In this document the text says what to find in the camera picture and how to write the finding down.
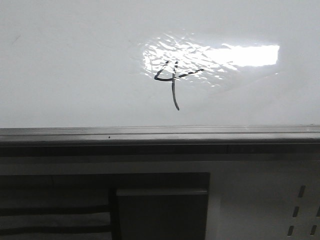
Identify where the white glossy whiteboard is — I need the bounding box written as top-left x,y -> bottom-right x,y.
0,0 -> 320,128

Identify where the white perforated metal cabinet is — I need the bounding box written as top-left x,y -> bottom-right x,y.
0,153 -> 320,240

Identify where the dark slatted shelf rack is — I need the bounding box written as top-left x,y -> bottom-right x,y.
0,172 -> 210,240

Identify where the grey aluminium marker tray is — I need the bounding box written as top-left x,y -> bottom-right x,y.
0,125 -> 320,157

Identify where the dark grey box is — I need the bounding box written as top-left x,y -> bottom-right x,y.
116,188 -> 208,240

